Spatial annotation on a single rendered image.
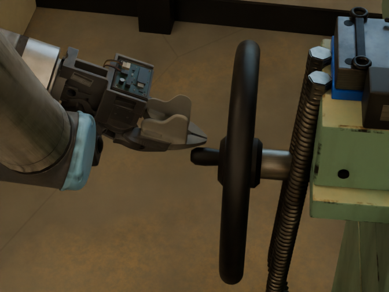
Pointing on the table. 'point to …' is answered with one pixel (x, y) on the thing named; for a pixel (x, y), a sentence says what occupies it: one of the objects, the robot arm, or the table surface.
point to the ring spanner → (360, 39)
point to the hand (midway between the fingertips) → (195, 140)
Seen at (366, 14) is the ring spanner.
